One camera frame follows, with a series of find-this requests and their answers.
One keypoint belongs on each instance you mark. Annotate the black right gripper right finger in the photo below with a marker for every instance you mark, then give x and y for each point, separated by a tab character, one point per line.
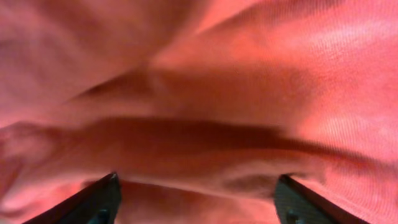
297	204

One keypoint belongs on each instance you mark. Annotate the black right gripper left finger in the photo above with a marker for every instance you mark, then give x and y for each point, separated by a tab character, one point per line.
97	203

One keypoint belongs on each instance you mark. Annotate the orange soccer t-shirt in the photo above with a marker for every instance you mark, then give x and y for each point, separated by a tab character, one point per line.
199	106

